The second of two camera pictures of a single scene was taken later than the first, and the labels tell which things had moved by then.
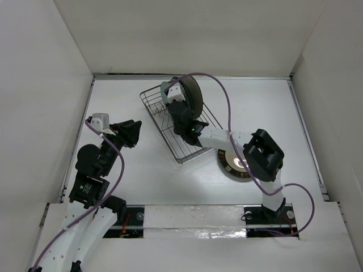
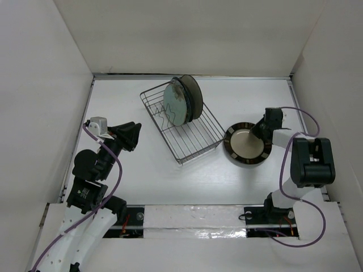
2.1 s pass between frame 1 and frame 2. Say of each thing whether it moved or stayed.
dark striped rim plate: moved
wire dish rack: stayed
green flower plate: moved
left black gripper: stayed
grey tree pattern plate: stayed
